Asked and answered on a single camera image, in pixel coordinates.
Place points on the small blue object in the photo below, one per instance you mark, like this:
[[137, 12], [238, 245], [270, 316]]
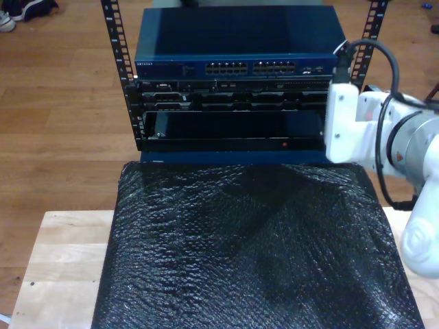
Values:
[[426, 5]]

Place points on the black server chassis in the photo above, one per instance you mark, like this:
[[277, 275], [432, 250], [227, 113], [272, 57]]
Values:
[[240, 99]]

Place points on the dark sneaker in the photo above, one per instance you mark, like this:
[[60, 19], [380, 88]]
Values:
[[34, 8]]

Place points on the blue metal base panel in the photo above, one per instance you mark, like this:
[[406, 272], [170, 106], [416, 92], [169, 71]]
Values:
[[205, 157]]

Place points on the black rack drawer tray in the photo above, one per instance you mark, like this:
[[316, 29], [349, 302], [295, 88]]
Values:
[[240, 144]]

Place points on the small white object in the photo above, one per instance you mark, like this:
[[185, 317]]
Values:
[[4, 318]]

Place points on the black metal rack frame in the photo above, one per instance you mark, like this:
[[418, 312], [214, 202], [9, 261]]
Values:
[[114, 44]]

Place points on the black bubble mat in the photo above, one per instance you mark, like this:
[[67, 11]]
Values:
[[223, 240]]

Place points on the white sneaker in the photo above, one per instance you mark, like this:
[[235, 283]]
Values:
[[6, 22]]

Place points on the blue network switch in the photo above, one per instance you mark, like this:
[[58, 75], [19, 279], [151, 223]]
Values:
[[240, 34]]

